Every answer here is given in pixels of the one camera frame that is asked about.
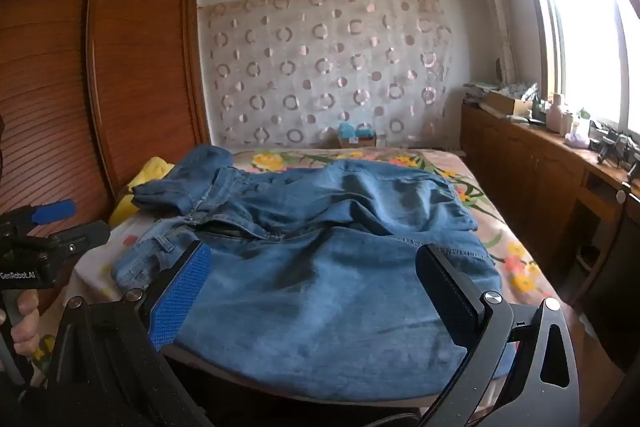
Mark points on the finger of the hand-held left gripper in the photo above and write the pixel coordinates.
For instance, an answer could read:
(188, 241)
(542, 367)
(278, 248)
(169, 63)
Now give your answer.
(75, 238)
(52, 212)

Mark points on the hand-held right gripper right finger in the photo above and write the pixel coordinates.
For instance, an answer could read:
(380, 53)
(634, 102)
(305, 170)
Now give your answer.
(450, 302)

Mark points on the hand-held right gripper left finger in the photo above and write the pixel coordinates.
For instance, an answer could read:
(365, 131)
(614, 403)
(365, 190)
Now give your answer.
(182, 297)

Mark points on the blue denim pants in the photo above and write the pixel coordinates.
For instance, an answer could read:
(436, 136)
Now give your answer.
(310, 287)

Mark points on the person's left hand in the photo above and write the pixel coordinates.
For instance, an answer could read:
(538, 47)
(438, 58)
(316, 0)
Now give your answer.
(27, 322)

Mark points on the white floral bed sheet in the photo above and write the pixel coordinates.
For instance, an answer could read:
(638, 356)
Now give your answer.
(95, 262)

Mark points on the yellow cloth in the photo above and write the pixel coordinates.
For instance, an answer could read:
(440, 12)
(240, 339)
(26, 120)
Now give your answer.
(150, 172)

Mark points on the floral bed blanket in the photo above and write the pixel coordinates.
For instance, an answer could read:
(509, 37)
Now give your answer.
(450, 167)

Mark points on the long wooden cabinet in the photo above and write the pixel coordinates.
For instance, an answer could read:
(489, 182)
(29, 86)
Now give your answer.
(525, 167)

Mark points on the wooden wardrobe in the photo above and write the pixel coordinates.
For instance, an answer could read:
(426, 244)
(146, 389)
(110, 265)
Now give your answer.
(140, 57)

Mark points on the small cardboard box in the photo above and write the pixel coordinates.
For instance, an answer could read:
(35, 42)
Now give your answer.
(357, 142)

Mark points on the blue fluffy cloth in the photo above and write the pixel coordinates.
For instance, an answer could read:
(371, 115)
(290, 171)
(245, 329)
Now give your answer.
(357, 130)

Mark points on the purple cloth bundle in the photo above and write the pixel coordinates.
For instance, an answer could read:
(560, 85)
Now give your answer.
(576, 140)

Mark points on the open cardboard box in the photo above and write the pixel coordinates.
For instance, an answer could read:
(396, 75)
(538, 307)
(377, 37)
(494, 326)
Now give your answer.
(507, 103)

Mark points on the pale pink bottle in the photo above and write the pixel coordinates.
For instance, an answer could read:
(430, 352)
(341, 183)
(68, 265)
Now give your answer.
(555, 114)

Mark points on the black gadgets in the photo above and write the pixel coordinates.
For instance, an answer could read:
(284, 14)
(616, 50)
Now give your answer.
(612, 144)

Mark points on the green capped bottle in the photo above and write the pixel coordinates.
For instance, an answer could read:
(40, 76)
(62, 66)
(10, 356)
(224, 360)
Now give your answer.
(583, 118)

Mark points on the sheer curtain with circle pattern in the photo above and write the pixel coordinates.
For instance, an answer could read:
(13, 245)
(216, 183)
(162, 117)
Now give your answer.
(320, 72)

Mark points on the window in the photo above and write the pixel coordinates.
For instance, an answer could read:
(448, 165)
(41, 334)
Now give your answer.
(590, 32)

